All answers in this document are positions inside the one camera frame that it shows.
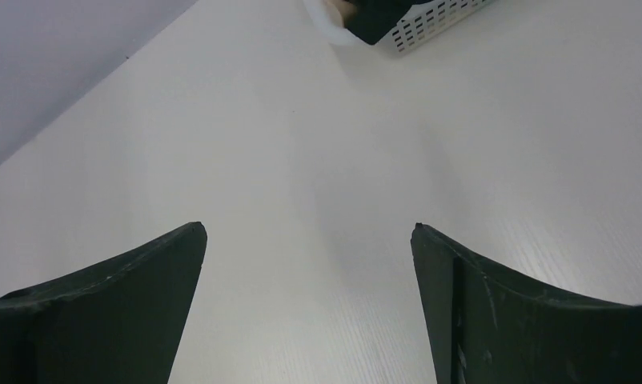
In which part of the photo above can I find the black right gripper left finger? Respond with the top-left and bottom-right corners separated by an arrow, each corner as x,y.
0,222 -> 208,383

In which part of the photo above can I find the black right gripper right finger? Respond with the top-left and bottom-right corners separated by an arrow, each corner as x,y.
411,223 -> 642,383

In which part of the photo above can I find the white plastic laundry basket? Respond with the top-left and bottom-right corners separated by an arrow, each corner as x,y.
303,0 -> 491,56

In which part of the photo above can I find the black t shirt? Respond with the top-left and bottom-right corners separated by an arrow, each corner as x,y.
344,0 -> 428,46

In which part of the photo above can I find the beige t shirt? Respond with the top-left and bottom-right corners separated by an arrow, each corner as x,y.
323,0 -> 358,27

